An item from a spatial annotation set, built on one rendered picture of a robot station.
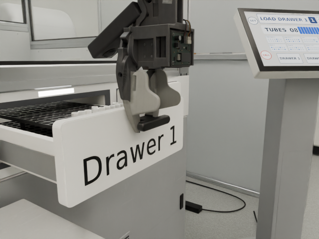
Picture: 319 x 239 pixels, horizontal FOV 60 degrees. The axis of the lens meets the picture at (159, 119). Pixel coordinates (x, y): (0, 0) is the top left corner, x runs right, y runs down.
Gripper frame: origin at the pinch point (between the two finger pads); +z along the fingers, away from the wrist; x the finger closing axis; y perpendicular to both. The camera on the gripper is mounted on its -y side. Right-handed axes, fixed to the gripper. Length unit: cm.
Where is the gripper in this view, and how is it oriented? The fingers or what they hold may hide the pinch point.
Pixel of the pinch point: (141, 121)
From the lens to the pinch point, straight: 43.7
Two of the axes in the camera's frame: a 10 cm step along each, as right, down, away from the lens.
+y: 8.3, 1.2, -5.5
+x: 5.6, -1.8, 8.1
